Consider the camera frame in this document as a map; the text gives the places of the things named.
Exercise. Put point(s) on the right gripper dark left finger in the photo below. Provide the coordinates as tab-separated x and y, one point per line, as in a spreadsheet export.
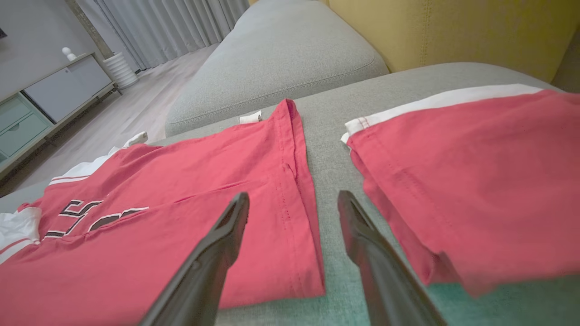
204	280

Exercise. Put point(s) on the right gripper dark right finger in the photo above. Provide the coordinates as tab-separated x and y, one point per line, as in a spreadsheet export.
385	280

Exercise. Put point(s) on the red jersey with white sleeves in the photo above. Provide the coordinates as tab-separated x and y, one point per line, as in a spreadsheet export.
181	172

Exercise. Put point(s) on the red shorts with white band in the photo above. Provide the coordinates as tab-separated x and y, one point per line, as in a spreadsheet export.
476	181

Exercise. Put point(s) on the large grey sofa seat cushion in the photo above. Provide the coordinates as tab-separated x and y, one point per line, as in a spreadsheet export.
331	154

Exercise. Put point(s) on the white ribbed floor vase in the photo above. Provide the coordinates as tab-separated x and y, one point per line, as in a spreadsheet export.
120	70

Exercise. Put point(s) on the low grey and green cabinet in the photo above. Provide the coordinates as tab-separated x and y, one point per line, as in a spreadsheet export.
68	90

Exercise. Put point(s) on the small grey sofa seat cushion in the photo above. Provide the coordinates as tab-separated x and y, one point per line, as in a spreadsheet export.
281	59

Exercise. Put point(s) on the grey pleated curtain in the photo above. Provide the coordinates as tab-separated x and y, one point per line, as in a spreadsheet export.
172	22

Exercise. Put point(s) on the yellow sofa back cushion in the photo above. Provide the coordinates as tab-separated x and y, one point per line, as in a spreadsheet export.
453	27

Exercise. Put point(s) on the small white figurine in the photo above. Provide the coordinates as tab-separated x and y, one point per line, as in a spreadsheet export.
68	53

